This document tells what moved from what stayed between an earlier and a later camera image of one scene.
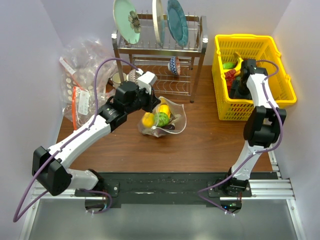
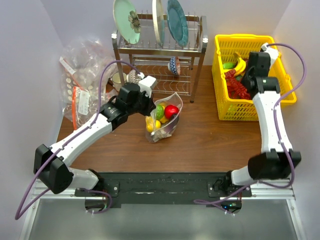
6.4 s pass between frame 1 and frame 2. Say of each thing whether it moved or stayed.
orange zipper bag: stayed
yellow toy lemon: moved
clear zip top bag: moved
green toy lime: moved
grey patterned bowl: stayed
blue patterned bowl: stayed
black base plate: stayed
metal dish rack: stayed
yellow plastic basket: stayed
